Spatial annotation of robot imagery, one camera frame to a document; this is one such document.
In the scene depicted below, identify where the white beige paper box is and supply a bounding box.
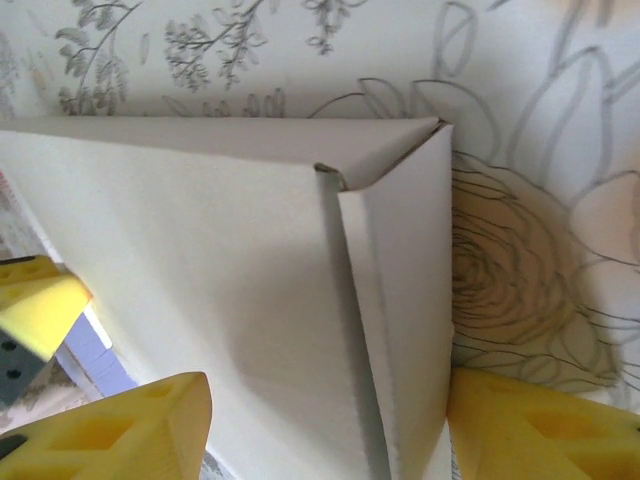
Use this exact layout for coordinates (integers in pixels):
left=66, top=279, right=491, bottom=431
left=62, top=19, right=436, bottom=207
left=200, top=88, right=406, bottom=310
left=0, top=115, right=456, bottom=480

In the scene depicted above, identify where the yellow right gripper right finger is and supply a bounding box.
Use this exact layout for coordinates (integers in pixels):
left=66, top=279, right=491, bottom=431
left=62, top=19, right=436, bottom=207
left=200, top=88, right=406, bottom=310
left=446, top=367, right=640, bottom=480

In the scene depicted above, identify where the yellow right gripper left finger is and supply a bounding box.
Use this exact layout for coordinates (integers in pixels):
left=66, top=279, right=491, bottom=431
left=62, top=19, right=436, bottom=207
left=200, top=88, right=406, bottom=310
left=0, top=370, right=214, bottom=480

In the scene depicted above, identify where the floral table cloth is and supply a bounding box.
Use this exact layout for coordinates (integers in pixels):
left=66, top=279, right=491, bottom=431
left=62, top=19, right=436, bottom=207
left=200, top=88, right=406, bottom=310
left=0, top=0, right=640, bottom=480

